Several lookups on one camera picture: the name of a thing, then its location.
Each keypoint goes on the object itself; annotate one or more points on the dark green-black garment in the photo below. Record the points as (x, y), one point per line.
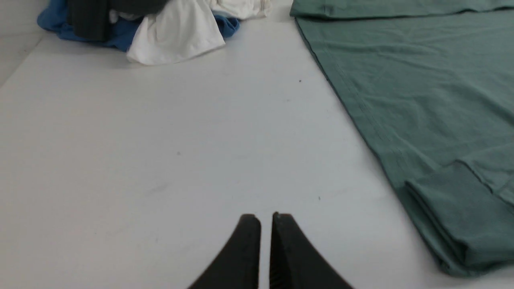
(89, 19)

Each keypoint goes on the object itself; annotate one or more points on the green long-sleeved shirt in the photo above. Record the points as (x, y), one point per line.
(429, 86)

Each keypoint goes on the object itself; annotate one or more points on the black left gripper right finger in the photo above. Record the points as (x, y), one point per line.
(295, 263)

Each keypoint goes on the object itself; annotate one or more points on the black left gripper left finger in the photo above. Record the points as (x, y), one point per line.
(236, 266)

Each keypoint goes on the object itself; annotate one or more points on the white garment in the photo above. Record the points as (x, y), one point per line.
(185, 29)

